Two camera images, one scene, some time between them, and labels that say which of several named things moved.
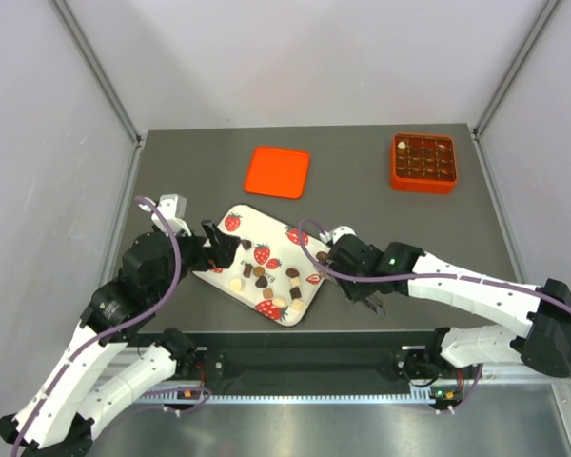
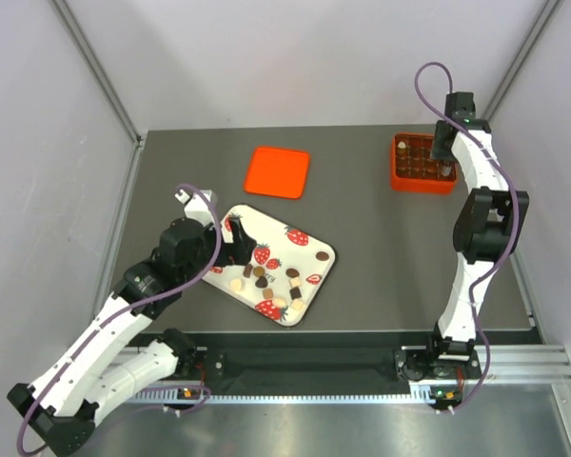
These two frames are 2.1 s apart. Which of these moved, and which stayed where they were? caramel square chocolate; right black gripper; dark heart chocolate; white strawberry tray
Moved: right black gripper
Stayed: white strawberry tray; dark heart chocolate; caramel square chocolate
